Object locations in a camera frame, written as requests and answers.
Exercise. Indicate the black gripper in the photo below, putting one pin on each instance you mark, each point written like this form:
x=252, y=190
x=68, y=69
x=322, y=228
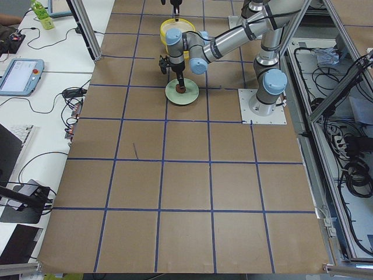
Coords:
x=175, y=3
x=177, y=67

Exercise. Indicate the brown bun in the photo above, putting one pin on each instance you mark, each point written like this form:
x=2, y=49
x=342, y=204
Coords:
x=180, y=89

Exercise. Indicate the yellow steamer layer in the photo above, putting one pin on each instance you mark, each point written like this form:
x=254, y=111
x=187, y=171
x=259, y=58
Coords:
x=182, y=24

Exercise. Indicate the person forearm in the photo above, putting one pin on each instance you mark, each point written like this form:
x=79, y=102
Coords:
x=8, y=20

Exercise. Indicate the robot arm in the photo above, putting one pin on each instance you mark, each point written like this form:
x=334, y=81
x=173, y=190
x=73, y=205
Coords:
x=265, y=19

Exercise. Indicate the light green plate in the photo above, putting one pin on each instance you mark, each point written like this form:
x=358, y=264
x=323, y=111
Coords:
x=191, y=94

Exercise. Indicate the black power adapter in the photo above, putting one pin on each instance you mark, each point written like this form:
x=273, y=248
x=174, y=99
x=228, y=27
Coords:
x=73, y=93

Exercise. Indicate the teach pendant far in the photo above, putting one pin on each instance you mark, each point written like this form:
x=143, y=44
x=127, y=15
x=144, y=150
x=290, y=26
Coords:
x=58, y=8

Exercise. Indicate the teach pendant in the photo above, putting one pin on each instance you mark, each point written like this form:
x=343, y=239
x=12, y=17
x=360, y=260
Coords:
x=21, y=77
x=58, y=8

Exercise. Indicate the green bottle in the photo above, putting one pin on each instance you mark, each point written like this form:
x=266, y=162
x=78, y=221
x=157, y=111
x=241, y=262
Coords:
x=42, y=15

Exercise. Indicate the teach pendant near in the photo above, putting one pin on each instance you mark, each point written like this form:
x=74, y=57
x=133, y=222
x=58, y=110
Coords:
x=21, y=77

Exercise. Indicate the white keyboard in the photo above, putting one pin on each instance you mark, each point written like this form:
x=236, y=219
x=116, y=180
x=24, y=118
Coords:
x=24, y=132

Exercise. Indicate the black laptop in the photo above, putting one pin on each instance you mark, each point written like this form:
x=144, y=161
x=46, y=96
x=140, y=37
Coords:
x=11, y=147

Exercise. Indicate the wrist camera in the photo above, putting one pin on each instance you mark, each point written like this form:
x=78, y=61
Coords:
x=164, y=64

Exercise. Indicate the aluminium frame post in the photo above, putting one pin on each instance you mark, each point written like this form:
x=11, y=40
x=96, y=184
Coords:
x=83, y=23

